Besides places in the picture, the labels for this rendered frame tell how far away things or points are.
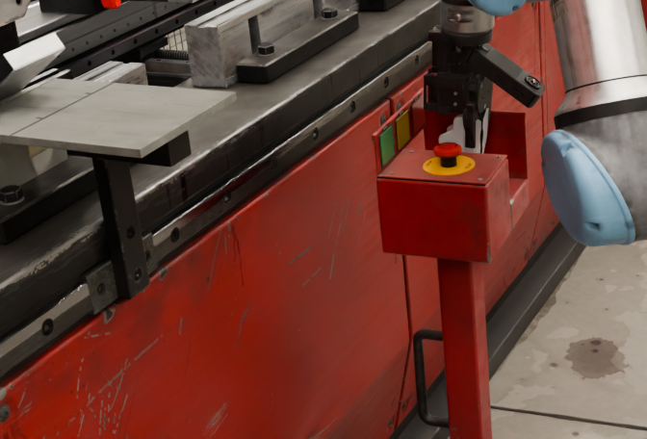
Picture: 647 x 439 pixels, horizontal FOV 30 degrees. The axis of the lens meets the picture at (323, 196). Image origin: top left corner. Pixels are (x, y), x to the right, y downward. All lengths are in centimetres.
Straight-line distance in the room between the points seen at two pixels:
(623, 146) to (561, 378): 154
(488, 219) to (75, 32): 71
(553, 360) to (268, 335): 109
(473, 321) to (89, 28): 74
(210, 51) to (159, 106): 45
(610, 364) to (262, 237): 120
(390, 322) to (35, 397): 89
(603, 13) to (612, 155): 14
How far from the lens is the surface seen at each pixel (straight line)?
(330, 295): 189
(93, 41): 195
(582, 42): 118
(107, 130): 129
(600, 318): 287
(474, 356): 183
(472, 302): 179
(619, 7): 118
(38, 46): 140
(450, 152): 165
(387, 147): 168
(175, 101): 135
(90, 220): 140
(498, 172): 166
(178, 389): 158
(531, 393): 260
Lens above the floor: 141
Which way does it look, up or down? 23 degrees down
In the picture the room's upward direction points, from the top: 6 degrees counter-clockwise
